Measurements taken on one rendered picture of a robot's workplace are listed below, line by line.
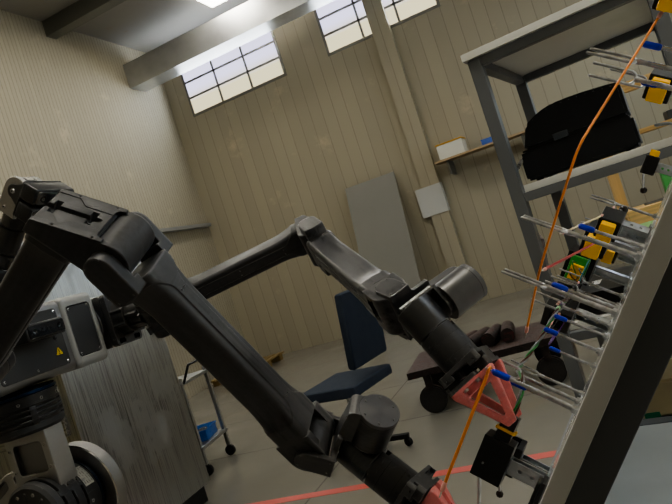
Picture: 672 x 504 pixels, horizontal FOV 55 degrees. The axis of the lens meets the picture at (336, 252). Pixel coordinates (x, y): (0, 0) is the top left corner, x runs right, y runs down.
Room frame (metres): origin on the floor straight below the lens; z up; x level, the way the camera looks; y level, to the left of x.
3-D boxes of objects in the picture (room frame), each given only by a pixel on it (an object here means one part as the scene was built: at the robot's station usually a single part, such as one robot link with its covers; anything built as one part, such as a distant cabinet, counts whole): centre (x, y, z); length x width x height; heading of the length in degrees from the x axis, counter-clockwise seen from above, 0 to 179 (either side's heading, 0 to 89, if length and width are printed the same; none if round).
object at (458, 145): (10.04, -2.24, 2.47); 0.44 x 0.37 x 0.24; 69
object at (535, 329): (5.25, -0.96, 0.54); 1.35 x 0.78 x 1.08; 71
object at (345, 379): (4.59, 0.20, 0.59); 0.69 x 0.65 x 1.18; 76
